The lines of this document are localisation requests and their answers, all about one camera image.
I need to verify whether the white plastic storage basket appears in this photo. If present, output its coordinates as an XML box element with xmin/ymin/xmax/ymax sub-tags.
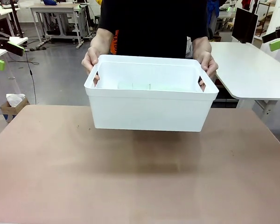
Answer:
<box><xmin>84</xmin><ymin>55</ymin><xmax>219</xmax><ymax>133</ymax></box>

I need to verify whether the person's right forearm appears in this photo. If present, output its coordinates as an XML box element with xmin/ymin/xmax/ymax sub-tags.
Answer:
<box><xmin>90</xmin><ymin>28</ymin><xmax>115</xmax><ymax>56</ymax></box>

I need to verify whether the person's left hand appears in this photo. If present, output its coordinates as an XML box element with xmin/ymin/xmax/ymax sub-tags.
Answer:
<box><xmin>197</xmin><ymin>50</ymin><xmax>219</xmax><ymax>87</ymax></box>

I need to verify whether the person's right hand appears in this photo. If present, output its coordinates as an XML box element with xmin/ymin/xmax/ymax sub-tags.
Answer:
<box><xmin>81</xmin><ymin>46</ymin><xmax>101</xmax><ymax>88</ymax></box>

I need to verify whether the wooden chair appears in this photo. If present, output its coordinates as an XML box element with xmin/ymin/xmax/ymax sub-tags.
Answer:
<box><xmin>258</xmin><ymin>7</ymin><xmax>274</xmax><ymax>35</ymax></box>

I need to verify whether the black floor power strip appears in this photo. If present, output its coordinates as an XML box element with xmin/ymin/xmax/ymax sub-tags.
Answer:
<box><xmin>29</xmin><ymin>45</ymin><xmax>47</xmax><ymax>52</ymax></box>

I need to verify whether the black stand pole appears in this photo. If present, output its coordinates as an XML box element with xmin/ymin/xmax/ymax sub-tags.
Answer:
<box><xmin>10</xmin><ymin>0</ymin><xmax>24</xmax><ymax>38</ymax></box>

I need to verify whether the black computer monitor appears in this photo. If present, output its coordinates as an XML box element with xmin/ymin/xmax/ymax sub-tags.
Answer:
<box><xmin>231</xmin><ymin>7</ymin><xmax>259</xmax><ymax>44</ymax></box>

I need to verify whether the white side table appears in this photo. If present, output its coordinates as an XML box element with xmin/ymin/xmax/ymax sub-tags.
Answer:
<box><xmin>209</xmin><ymin>41</ymin><xmax>280</xmax><ymax>131</ymax></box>

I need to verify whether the cardboard box with white paper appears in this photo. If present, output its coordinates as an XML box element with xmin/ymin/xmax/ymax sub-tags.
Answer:
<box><xmin>0</xmin><ymin>93</ymin><xmax>30</xmax><ymax>123</ymax></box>

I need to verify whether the bystander in blue jacket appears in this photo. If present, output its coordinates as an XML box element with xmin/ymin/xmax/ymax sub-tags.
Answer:
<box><xmin>206</xmin><ymin>0</ymin><xmax>220</xmax><ymax>27</ymax></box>

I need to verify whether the person's black t-shirt torso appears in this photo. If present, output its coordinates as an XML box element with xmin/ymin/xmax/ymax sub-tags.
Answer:
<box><xmin>98</xmin><ymin>0</ymin><xmax>210</xmax><ymax>59</ymax></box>

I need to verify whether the black floor cable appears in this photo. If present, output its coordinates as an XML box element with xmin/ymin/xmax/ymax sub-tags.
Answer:
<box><xmin>8</xmin><ymin>48</ymin><xmax>40</xmax><ymax>105</ymax></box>

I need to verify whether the white desk with grey frame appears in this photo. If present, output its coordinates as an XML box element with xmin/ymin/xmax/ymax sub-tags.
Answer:
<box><xmin>29</xmin><ymin>3</ymin><xmax>89</xmax><ymax>49</ymax></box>

